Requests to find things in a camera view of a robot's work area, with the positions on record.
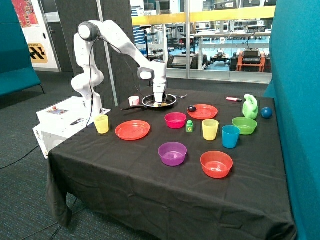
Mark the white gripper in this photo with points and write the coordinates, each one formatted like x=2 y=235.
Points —
x=159 y=93

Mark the dark purple eggplant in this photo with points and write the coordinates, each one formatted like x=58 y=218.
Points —
x=192 y=109

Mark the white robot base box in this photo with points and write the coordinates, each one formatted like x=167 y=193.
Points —
x=61 y=121

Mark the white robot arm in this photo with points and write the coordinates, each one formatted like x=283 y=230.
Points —
x=91 y=31

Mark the black frying pan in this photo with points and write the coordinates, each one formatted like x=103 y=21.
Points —
x=148 y=103

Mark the pink white small cup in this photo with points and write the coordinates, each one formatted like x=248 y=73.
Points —
x=134 y=100

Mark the pink bowl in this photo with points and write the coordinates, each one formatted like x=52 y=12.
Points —
x=175 y=120

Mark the orange plate left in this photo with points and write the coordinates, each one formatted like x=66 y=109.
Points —
x=132 y=130

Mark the orange plate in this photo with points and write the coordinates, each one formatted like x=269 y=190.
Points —
x=204 y=112
x=132 y=130

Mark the green block letter G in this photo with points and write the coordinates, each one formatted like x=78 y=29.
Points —
x=189 y=126

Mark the orange plate right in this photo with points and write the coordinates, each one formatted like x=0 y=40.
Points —
x=204 y=112

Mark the purple bowl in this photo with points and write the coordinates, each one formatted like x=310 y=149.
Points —
x=172 y=153

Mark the yellow cup left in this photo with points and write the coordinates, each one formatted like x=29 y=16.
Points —
x=101 y=123

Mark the yellow cup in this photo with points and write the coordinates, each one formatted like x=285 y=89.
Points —
x=101 y=123
x=210 y=129

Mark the yellow cup centre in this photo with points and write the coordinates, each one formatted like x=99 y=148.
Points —
x=210 y=129

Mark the black tablecloth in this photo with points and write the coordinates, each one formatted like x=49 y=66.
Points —
x=128 y=181

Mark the pink highlighter marker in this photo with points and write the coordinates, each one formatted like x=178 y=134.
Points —
x=234 y=99

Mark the blue cup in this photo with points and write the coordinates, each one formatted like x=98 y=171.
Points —
x=230 y=136

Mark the orange bowl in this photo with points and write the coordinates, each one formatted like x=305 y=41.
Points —
x=216 y=164

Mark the green bowl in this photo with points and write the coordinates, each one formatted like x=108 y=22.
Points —
x=247 y=126

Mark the green toy jug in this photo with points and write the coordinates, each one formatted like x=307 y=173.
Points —
x=250 y=107

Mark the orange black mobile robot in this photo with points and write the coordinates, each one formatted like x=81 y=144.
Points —
x=251 y=60

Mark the blue ball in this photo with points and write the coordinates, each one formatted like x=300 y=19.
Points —
x=266 y=113

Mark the teal sofa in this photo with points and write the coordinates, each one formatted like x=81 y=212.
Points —
x=16 y=70

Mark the red poster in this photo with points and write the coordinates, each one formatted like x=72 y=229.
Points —
x=25 y=13

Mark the teal partition wall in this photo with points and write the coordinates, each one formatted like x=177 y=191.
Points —
x=295 y=87

